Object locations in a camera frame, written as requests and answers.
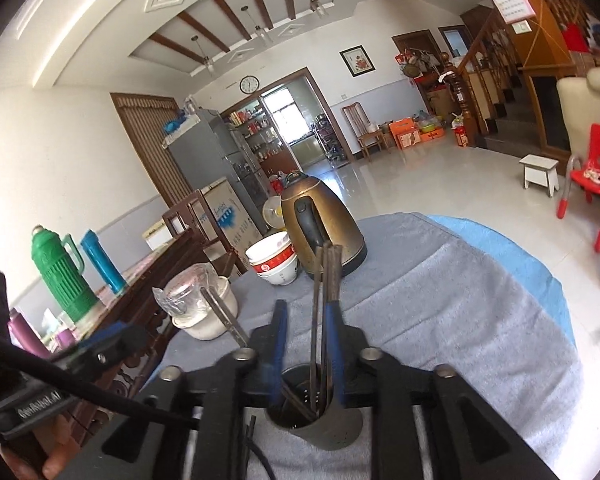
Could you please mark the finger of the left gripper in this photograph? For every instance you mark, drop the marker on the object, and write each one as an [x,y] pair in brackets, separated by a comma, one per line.
[97,363]
[107,340]

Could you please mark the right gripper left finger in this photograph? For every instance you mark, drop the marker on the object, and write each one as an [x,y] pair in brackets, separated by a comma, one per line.
[272,355]

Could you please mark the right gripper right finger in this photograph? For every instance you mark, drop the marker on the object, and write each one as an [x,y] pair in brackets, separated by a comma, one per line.
[345,342]

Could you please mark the dark chopstick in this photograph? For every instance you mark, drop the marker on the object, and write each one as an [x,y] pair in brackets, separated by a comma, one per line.
[334,271]
[324,348]
[318,260]

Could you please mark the person's left hand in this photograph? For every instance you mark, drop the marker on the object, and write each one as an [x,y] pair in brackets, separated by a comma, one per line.
[58,445]

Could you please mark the dark carved wooden chair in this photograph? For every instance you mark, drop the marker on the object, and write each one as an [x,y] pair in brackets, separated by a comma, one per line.
[136,305]

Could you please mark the grey chopstick in holder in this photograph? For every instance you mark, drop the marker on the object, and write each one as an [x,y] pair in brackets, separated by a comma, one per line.
[227,318]
[297,403]

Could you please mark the purple thermos bottle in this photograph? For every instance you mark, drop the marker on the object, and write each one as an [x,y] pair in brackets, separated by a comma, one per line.
[25,335]

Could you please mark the dark metal utensil holder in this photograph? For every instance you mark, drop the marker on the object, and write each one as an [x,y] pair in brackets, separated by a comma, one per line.
[334,430]

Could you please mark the blue thermos bottle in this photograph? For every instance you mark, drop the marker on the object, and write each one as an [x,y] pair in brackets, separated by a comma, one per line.
[102,263]

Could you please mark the white bowl with plastic bag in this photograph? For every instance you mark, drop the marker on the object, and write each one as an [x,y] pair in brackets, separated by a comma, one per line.
[182,300]

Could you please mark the green thermos jug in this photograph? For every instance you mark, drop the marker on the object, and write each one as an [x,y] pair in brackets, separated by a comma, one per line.
[61,267]

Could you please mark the grey towel table cover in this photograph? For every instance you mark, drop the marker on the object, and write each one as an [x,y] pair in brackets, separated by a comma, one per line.
[426,297]

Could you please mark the red white bowl stack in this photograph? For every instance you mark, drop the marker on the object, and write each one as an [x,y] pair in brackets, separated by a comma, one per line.
[274,259]

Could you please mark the gold electric kettle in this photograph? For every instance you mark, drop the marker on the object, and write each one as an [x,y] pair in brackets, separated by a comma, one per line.
[313,216]

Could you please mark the white chest freezer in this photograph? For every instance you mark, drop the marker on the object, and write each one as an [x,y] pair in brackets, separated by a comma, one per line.
[231,215]

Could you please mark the grey refrigerator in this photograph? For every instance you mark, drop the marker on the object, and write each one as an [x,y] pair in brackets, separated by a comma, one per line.
[206,149]

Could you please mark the small white stool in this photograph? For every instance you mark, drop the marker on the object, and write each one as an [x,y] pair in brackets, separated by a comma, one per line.
[540,171]

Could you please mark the red plastic child chair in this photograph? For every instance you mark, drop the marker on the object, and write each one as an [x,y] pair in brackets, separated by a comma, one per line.
[584,172]

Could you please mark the wooden chair by wall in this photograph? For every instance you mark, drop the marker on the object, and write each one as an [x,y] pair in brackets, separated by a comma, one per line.
[366,133]

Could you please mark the round wall clock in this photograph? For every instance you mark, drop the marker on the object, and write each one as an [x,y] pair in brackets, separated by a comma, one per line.
[249,84]

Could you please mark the framed wall picture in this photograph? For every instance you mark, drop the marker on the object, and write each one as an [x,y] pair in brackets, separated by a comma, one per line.
[357,61]

